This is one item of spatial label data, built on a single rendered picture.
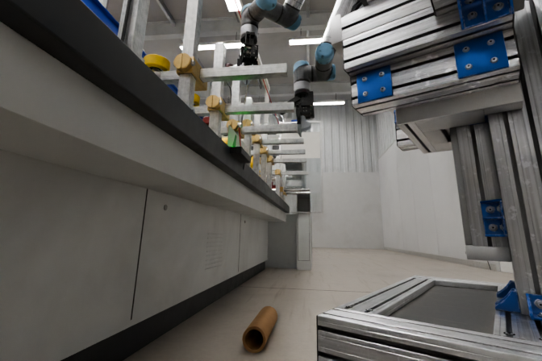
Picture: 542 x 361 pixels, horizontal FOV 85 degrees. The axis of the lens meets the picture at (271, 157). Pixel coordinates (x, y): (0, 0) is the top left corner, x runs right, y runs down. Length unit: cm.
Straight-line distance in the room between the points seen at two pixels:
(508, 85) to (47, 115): 90
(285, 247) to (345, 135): 720
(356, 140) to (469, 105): 961
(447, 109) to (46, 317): 103
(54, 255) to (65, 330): 18
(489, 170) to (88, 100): 91
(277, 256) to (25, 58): 340
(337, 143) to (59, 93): 996
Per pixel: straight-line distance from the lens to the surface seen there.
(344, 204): 992
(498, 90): 88
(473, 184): 94
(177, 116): 75
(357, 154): 1031
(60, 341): 90
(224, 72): 92
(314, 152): 363
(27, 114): 50
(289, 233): 366
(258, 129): 136
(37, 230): 79
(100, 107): 60
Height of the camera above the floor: 38
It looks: 14 degrees up
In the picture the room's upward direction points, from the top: 1 degrees clockwise
